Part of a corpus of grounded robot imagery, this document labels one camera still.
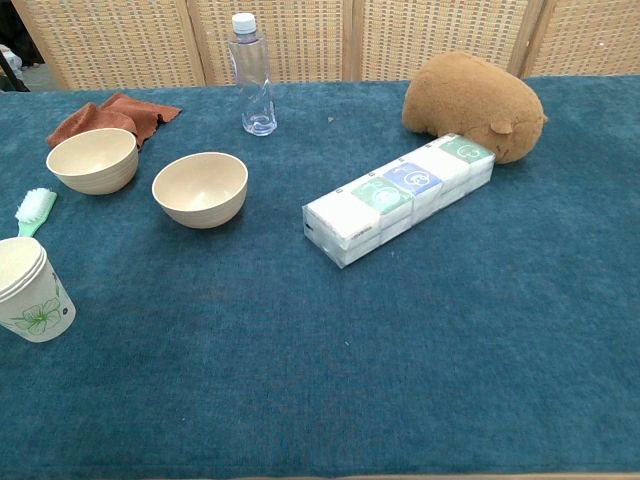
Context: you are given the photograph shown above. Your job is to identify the green toothbrush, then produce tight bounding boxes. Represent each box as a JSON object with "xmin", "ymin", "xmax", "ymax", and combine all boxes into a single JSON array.
[{"xmin": 14, "ymin": 187, "xmax": 58, "ymax": 238}]

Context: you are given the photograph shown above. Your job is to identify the clear plastic bottle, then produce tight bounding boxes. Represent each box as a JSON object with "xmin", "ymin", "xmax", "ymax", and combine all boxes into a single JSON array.
[{"xmin": 228, "ymin": 13, "xmax": 277, "ymax": 137}]

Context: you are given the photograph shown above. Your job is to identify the rust brown cloth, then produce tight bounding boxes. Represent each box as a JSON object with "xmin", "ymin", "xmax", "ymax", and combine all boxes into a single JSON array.
[{"xmin": 47, "ymin": 92, "xmax": 184, "ymax": 151}]

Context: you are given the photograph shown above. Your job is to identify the wicker folding screen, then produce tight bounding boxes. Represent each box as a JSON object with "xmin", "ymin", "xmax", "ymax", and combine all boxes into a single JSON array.
[{"xmin": 9, "ymin": 0, "xmax": 640, "ymax": 91}]

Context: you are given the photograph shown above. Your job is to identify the blue carpet table cover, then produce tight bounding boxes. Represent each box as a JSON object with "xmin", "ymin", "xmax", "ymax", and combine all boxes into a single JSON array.
[{"xmin": 0, "ymin": 74, "xmax": 640, "ymax": 476}]

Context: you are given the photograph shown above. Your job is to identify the brown plush animal toy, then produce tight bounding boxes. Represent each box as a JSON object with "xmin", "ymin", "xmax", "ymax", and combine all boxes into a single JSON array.
[{"xmin": 402, "ymin": 51, "xmax": 550, "ymax": 166}]

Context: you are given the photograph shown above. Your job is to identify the black tripod stand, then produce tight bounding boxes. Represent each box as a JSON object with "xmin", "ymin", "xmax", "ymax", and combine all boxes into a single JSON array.
[{"xmin": 0, "ymin": 47, "xmax": 32, "ymax": 94}]

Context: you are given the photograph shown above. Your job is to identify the white pill organizer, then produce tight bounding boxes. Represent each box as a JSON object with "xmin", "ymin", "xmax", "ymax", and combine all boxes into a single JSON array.
[{"xmin": 301, "ymin": 132, "xmax": 497, "ymax": 270}]

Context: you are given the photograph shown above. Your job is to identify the off-white ridged bowl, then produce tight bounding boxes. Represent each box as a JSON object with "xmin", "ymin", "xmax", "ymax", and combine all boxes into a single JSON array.
[
  {"xmin": 45, "ymin": 127, "xmax": 140, "ymax": 195},
  {"xmin": 151, "ymin": 151, "xmax": 249, "ymax": 230}
]

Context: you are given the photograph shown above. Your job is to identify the paper cup green flower print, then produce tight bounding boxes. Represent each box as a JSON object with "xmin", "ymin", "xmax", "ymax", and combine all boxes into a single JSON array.
[{"xmin": 0, "ymin": 236, "xmax": 77, "ymax": 344}]

